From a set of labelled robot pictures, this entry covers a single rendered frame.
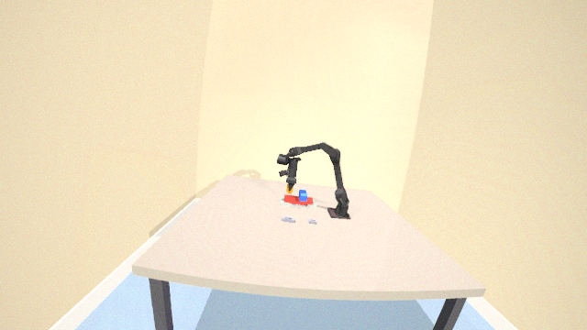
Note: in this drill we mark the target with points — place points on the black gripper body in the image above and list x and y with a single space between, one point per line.
292 177

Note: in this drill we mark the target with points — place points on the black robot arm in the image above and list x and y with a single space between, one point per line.
335 156

